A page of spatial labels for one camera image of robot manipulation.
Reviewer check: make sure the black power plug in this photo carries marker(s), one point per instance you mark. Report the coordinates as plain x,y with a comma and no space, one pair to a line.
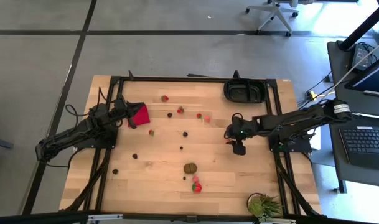
328,77

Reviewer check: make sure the large red plastic strawberry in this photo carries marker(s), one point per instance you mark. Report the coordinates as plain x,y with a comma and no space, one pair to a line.
197,187

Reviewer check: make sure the black metal pole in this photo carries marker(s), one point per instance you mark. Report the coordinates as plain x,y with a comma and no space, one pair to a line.
363,26

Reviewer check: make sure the green potted succulent plant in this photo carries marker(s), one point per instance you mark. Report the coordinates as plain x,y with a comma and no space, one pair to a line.
264,207

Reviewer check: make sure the black horizontal beam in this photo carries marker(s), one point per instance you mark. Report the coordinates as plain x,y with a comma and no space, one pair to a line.
36,217

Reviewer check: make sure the yellow plug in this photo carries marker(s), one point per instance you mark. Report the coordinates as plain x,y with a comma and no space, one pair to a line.
312,95

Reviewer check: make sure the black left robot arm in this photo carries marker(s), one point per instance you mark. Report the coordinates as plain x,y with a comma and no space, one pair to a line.
68,137

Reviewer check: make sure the red container lid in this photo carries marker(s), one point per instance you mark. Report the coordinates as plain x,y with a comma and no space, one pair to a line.
142,117

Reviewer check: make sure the black computer monitor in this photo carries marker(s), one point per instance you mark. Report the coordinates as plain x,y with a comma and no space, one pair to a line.
376,77

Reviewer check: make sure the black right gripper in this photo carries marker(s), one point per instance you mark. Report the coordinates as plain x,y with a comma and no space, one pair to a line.
246,129

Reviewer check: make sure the black divided tupperware container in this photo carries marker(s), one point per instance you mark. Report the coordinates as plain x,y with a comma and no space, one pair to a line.
239,93

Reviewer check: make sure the silver metal bracket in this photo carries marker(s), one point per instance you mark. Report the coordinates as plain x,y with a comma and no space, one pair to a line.
105,217

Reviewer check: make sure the white office chair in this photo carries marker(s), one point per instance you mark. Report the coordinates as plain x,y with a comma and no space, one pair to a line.
274,11

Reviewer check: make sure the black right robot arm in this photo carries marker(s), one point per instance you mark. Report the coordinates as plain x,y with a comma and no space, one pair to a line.
295,119

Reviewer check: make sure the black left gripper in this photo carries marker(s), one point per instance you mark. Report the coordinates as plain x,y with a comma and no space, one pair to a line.
120,109

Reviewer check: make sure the black power adapter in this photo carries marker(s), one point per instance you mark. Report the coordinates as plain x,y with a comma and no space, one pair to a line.
360,56

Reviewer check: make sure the brown plastic kiwi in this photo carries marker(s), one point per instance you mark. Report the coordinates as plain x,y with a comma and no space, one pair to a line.
190,168

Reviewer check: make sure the pink plastic raspberry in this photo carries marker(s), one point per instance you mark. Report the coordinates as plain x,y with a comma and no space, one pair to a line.
207,119
195,179

